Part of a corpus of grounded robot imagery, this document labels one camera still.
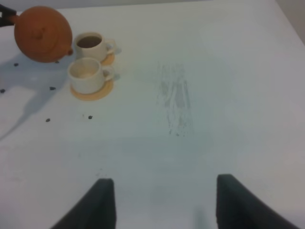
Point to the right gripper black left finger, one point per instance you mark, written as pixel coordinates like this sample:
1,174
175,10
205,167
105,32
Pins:
96,210

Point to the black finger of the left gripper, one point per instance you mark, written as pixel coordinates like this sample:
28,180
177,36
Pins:
7,12
5,22

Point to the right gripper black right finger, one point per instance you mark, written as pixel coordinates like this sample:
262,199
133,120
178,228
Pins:
238,208

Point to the brown clay teapot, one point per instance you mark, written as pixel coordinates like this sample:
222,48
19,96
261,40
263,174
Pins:
43,34

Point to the far white teacup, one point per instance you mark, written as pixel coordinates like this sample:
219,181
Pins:
94,45

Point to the white teacup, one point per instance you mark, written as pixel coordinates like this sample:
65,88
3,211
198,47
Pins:
94,45
87,75

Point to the near white teacup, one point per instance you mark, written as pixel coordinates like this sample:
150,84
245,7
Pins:
87,75

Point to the far orange cup coaster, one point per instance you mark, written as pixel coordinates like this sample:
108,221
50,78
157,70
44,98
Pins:
109,60

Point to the orange cup coaster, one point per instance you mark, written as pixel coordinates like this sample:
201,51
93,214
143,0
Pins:
103,92
109,60

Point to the near orange cup coaster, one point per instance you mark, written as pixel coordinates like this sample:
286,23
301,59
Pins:
103,92

